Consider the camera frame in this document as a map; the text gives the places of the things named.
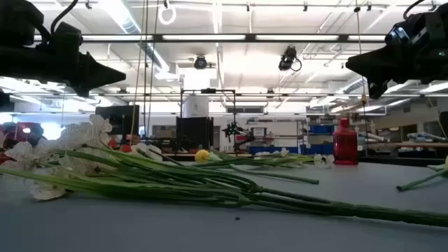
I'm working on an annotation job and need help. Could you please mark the black monitor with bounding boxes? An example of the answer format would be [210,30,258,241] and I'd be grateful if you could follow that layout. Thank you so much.
[94,104,140,136]

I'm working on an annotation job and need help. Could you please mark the black panel screens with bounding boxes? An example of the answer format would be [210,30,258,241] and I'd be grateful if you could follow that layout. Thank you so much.
[176,116,214,150]

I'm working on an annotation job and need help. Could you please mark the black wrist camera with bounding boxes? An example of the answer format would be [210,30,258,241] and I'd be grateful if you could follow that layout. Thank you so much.
[45,21,84,46]
[384,13,435,48]

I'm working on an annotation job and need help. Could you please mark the black hanging cord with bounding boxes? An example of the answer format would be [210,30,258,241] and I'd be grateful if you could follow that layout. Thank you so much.
[143,0,150,141]

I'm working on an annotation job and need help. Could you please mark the blue storage bins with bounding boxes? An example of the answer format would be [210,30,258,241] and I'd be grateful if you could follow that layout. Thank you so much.
[248,125,334,156]

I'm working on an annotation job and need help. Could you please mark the black ceiling camera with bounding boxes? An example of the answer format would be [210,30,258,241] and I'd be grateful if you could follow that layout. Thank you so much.
[278,45,302,73]

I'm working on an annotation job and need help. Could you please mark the white cylinder tank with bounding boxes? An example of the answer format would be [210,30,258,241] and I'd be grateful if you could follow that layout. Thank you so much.
[183,96,210,118]

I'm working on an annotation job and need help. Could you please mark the yellow hanging cord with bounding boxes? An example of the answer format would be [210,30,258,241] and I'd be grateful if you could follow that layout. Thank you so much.
[128,0,146,146]

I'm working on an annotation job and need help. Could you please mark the white hanging ring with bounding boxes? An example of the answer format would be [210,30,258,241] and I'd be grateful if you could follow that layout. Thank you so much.
[157,3,177,26]

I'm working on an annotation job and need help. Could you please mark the black table frame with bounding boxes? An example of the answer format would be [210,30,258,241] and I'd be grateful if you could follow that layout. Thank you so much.
[162,153,448,167]

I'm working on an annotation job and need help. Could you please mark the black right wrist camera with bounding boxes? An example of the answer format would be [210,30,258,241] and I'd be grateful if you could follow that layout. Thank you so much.
[384,13,435,48]

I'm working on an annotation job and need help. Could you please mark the red machine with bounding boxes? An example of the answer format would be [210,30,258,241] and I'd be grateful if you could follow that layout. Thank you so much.
[0,121,45,148]

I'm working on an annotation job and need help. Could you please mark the red glass vase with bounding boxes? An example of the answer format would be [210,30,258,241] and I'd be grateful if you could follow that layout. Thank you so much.
[332,118,359,166]

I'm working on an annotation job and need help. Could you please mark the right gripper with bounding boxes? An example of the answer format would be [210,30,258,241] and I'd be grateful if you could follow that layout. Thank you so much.
[345,36,437,100]

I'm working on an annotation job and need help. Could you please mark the hanging cable with yellow plug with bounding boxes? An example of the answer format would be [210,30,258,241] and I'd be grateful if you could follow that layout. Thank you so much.
[354,0,369,155]

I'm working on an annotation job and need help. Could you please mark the yellow tulip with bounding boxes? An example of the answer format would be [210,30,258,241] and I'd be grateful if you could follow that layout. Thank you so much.
[395,155,448,193]
[195,149,320,186]

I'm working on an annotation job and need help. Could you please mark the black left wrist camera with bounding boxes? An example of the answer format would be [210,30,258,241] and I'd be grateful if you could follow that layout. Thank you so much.
[45,21,84,46]

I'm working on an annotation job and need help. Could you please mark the white flower bunch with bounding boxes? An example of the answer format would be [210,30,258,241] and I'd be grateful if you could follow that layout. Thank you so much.
[209,146,336,170]
[0,113,448,228]

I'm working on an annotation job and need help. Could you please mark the black metal frame rig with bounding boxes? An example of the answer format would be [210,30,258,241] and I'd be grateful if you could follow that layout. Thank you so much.
[180,88,237,152]

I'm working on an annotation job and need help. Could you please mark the black ceiling spotlight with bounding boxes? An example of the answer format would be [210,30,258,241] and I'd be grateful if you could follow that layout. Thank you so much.
[193,55,209,70]

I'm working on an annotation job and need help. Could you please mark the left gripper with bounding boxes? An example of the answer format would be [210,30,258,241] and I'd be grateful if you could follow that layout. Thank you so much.
[0,44,127,98]

